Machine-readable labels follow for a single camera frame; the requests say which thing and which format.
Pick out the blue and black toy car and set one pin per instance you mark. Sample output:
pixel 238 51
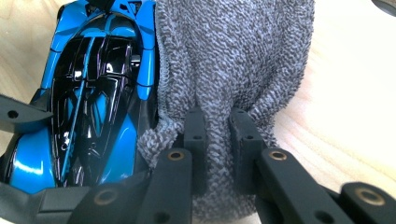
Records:
pixel 93 77

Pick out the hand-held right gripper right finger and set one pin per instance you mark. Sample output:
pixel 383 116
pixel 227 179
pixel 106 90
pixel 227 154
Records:
pixel 247 146

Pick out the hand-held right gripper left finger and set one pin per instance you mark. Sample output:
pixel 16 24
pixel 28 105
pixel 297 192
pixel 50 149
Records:
pixel 195 140

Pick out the round grey table grommet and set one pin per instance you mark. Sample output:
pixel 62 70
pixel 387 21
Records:
pixel 387 4

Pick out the grey knitted cloth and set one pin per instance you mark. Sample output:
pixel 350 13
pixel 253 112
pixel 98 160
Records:
pixel 236 53

